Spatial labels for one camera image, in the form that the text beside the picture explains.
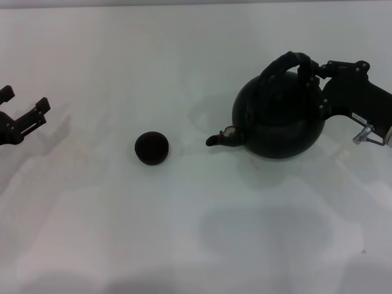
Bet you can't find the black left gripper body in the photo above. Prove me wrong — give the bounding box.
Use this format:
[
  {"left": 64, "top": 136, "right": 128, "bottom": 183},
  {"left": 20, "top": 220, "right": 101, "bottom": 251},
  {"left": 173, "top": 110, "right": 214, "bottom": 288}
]
[{"left": 0, "top": 110, "right": 25, "bottom": 146}]

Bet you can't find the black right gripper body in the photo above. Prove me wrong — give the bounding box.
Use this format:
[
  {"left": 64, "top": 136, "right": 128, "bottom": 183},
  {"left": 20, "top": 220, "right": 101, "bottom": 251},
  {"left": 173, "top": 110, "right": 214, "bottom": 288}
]
[{"left": 323, "top": 75, "right": 392, "bottom": 133}]

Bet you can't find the black round teapot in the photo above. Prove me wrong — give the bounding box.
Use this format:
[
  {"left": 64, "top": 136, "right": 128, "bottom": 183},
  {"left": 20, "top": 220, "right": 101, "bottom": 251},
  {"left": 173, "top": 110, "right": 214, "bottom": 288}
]
[{"left": 205, "top": 50, "right": 330, "bottom": 159}]

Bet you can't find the dark brown teacup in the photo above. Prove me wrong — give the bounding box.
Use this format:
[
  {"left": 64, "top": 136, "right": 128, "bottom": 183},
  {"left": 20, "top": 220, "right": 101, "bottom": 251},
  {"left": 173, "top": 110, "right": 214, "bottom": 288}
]
[{"left": 134, "top": 130, "right": 170, "bottom": 166}]

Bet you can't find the silver cable connector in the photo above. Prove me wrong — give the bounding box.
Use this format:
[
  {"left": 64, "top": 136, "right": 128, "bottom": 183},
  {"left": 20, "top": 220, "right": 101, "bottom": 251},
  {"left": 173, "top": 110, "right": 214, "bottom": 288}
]
[{"left": 352, "top": 124, "right": 386, "bottom": 146}]

